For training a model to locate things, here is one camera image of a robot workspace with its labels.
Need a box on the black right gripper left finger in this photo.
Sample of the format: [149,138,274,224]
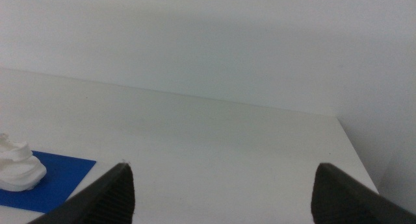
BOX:
[27,162,136,224]

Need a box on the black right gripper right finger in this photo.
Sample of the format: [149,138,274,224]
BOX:
[310,162,416,224]

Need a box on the white sneaker with striped straps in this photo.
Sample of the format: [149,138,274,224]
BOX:
[0,132,47,193]

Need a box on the blue rectangular mat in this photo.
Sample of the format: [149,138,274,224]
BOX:
[0,150,98,214]

